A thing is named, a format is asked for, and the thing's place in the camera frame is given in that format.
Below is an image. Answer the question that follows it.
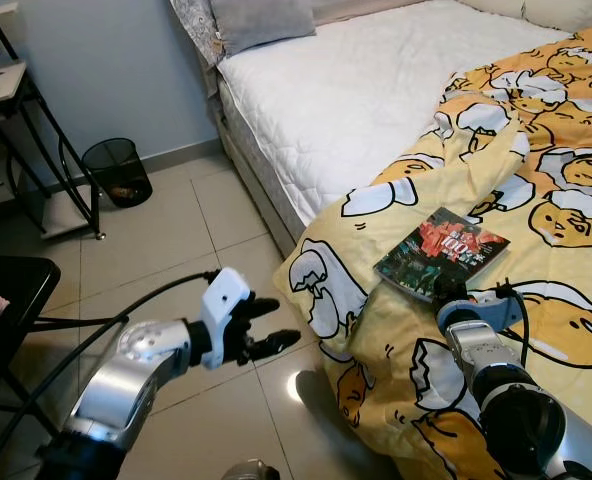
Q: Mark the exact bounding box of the grey square pillow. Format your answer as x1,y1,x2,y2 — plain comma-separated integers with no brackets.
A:
208,0,317,56

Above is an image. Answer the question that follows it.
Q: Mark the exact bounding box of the grey robot foot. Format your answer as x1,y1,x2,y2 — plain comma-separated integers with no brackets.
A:
221,458,282,480

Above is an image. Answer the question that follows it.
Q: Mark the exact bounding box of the dark red cover book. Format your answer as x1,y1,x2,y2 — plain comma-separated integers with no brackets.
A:
374,207,512,303

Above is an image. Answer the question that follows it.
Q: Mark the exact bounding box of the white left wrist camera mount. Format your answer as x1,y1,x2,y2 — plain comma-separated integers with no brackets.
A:
199,267,252,346

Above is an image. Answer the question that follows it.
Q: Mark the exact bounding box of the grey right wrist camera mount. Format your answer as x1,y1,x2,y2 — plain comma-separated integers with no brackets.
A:
446,295,527,331

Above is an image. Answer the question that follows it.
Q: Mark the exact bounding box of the floral patterned cushion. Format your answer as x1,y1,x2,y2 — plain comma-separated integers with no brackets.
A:
169,0,225,69

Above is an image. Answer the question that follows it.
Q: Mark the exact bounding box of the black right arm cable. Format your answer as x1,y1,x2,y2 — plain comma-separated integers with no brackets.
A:
489,279,533,371

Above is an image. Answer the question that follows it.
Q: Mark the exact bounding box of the black seat chair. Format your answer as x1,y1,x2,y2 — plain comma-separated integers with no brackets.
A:
0,255,127,441

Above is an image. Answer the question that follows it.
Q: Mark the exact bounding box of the black mesh waste bin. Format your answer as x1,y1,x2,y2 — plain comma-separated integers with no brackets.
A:
81,138,154,209

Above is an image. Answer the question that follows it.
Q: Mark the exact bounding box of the grey bed base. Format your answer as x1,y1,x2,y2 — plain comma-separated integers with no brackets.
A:
211,75,307,256

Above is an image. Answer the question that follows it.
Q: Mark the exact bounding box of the white quilted mattress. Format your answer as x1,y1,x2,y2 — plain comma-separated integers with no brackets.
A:
216,0,577,226

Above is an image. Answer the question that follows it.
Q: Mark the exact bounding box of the yellow cartoon egg blanket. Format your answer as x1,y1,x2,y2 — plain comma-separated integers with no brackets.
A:
274,22,592,480

